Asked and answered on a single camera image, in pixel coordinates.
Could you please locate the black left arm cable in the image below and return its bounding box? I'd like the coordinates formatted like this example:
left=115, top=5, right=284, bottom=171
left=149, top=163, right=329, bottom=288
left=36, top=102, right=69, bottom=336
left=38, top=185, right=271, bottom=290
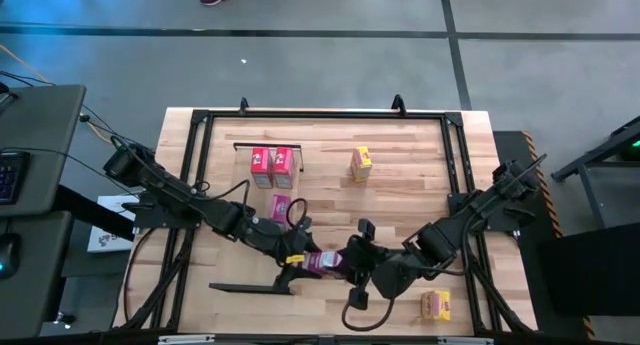
left=112, top=134, right=310, bottom=231

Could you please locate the grey desk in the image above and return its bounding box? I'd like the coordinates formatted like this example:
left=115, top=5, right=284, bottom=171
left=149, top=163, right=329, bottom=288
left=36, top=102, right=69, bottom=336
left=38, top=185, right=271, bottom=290
left=0, top=83, right=87, bottom=219
left=0, top=210, right=75, bottom=340

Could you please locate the orange cable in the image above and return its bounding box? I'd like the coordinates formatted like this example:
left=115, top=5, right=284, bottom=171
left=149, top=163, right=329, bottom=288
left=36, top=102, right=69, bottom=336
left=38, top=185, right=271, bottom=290
left=0, top=43, right=115, bottom=145

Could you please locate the silver metal bracket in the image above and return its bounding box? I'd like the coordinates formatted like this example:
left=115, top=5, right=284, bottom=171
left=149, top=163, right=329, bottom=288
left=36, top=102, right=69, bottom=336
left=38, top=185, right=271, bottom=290
left=158, top=334, right=216, bottom=345
left=438, top=336, right=495, bottom=345

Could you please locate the black backlit keyboard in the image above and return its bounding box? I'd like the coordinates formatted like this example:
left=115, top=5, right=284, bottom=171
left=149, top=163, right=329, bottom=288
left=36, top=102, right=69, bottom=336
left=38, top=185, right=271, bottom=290
left=0, top=151, right=31, bottom=206

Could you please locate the red Froot Loops cereal box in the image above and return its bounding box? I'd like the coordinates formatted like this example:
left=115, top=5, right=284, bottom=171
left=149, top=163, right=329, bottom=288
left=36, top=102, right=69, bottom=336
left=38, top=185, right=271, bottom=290
left=250, top=146, right=274, bottom=190
left=272, top=146, right=297, bottom=190

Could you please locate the black hazard-striped floor mat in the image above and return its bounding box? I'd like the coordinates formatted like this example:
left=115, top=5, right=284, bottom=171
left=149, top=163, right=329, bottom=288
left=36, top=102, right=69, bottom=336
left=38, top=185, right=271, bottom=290
left=492, top=129, right=597, bottom=342

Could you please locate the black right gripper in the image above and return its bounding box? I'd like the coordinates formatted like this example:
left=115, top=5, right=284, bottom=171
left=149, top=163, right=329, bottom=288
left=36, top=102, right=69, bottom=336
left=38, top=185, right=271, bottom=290
left=332, top=217, right=382, bottom=311

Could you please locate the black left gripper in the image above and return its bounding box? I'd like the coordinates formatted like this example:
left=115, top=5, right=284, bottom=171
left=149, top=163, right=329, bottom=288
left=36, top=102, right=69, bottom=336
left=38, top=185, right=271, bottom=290
left=247, top=214, right=329, bottom=297

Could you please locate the desk caster wheel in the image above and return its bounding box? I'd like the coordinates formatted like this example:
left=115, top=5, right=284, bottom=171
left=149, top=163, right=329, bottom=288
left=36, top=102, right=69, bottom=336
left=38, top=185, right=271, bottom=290
left=53, top=310, right=77, bottom=331

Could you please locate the white paper sheet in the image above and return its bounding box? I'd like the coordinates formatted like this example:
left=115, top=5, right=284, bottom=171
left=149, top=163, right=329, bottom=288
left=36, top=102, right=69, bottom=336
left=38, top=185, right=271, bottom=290
left=86, top=194, right=144, bottom=255

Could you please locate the black desk foot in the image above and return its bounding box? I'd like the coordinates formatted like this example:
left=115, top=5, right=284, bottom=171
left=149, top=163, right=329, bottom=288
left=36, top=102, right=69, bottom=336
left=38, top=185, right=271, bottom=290
left=52, top=184, right=136, bottom=242

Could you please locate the yellow Corn Pops cereal box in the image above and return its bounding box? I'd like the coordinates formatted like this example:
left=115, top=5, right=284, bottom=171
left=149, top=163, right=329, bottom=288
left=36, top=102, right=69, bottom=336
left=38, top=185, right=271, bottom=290
left=420, top=289, right=452, bottom=322
left=350, top=145, right=374, bottom=184

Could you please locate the purple Raisin Bran cereal box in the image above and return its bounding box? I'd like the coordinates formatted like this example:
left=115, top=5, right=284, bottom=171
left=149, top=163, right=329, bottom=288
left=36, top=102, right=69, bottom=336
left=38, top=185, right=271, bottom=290
left=270, top=193, right=293, bottom=231
left=301, top=250, right=346, bottom=280

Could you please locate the black floor cable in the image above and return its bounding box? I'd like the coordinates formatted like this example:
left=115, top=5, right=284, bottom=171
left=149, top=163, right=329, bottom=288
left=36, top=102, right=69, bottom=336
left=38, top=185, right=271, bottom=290
left=0, top=69, right=131, bottom=151

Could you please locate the black computer mouse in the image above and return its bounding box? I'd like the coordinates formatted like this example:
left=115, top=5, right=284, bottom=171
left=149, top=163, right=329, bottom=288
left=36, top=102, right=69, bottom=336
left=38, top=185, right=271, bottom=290
left=0, top=233, right=23, bottom=281

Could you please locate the black aluminium table frame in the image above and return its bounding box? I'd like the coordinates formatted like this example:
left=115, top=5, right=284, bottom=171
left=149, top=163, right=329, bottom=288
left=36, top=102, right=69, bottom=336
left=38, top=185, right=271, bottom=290
left=113, top=107, right=539, bottom=336

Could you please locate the grey metal cart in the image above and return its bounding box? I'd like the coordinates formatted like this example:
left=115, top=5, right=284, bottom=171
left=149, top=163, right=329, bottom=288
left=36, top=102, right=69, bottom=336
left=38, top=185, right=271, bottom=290
left=549, top=115, right=640, bottom=231

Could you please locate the black cabinet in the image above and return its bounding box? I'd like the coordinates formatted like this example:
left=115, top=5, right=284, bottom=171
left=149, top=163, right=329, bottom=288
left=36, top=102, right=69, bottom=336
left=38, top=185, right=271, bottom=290
left=537, top=223, right=640, bottom=317

